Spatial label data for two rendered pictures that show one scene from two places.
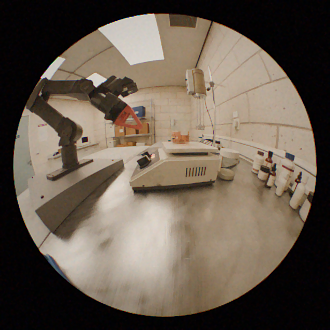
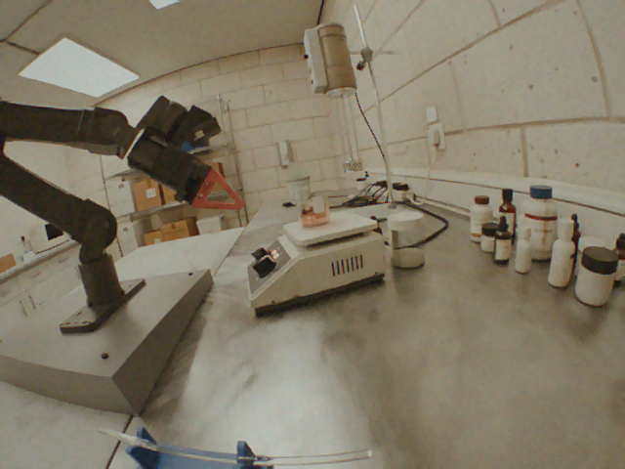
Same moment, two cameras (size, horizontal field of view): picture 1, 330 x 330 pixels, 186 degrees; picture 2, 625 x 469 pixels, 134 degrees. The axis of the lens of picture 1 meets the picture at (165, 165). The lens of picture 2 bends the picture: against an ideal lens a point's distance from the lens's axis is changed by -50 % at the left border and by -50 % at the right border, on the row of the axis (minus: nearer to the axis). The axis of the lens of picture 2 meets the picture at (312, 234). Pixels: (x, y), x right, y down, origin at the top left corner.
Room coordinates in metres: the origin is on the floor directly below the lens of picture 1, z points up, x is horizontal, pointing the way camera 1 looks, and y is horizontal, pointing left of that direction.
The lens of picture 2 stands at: (-0.16, 0.02, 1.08)
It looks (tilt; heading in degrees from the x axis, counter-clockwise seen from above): 15 degrees down; 352
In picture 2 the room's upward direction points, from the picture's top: 9 degrees counter-clockwise
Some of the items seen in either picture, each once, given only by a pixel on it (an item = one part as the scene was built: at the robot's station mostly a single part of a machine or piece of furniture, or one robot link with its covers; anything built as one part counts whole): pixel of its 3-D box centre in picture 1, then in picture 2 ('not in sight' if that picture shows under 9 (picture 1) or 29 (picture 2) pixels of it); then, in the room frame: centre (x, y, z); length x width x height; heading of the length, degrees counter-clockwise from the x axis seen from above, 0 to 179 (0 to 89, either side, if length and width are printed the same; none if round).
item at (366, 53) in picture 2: (209, 86); (362, 59); (0.65, -0.35, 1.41); 0.25 x 0.11 x 0.05; 85
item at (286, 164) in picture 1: (286, 171); (540, 221); (0.09, -0.39, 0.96); 0.06 x 0.06 x 0.11
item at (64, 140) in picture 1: (70, 136); (95, 237); (0.20, 0.30, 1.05); 0.09 x 0.06 x 0.06; 32
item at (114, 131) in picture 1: (128, 136); (174, 205); (2.52, 0.99, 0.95); 1.43 x 0.41 x 1.90; 85
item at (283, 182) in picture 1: (282, 183); (524, 248); (0.07, -0.31, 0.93); 0.03 x 0.03 x 0.07
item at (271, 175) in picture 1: (271, 174); (502, 238); (0.12, -0.31, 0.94); 0.03 x 0.03 x 0.07
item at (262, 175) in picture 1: (263, 172); (491, 237); (0.17, -0.34, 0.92); 0.04 x 0.04 x 0.04
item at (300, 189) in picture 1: (300, 190); (562, 252); (0.01, -0.32, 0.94); 0.03 x 0.03 x 0.09
